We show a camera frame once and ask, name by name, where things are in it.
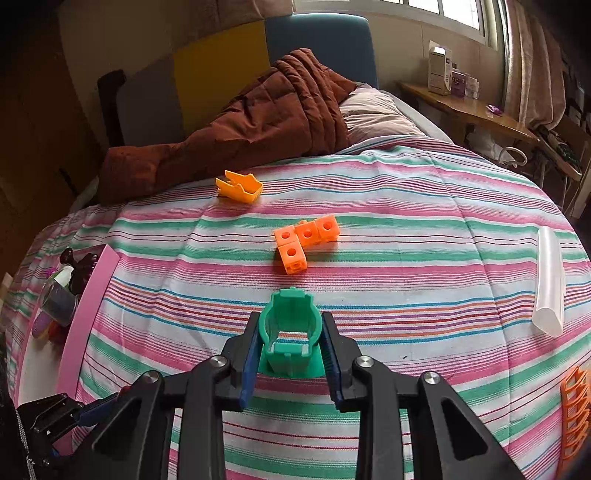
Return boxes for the beige curtain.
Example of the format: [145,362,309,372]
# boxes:
[505,0,567,131]

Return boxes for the purple patterned plastic piece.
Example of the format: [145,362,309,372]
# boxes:
[31,308,54,340]

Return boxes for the green plastic holder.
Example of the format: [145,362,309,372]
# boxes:
[257,286,324,378]

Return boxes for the white plastic handle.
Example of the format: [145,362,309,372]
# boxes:
[496,147,527,167]

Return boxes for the translucent white tube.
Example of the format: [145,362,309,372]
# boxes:
[532,226,565,339]

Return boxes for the dark grey plastic cup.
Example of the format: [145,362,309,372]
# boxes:
[41,281,79,320]

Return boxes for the orange plastic rack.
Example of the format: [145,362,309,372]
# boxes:
[556,367,591,480]

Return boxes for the pale pink pillow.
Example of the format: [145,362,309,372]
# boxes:
[339,88,426,149]

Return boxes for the wooden side table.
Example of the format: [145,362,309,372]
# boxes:
[398,80,541,145]

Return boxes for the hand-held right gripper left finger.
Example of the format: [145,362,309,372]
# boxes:
[60,311,262,480]

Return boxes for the brown quilt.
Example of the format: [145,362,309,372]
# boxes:
[99,48,357,206]

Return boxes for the striped blanket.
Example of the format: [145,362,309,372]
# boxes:
[0,143,591,480]

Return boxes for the blue headboard panel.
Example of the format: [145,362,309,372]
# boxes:
[265,13,379,91]

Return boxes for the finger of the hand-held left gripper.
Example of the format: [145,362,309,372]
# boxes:
[74,392,127,430]

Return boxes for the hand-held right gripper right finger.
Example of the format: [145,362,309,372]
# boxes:
[321,311,527,480]

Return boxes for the white carton box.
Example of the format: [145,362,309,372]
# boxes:
[427,41,454,96]

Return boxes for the grey bed sheet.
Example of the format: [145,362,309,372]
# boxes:
[379,90,454,145]

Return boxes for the yellow plastic piece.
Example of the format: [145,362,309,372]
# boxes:
[215,170,264,204]

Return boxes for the grey headboard panel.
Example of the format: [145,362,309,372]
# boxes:
[115,58,185,149]

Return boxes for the orange linked cubes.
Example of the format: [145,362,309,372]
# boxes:
[273,215,341,276]

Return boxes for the pink-rimmed white tray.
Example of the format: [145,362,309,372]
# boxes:
[14,244,122,408]

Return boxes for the yellow headboard panel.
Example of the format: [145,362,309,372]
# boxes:
[173,21,271,140]

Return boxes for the dark brown fluted mold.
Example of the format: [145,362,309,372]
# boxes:
[60,248,100,296]

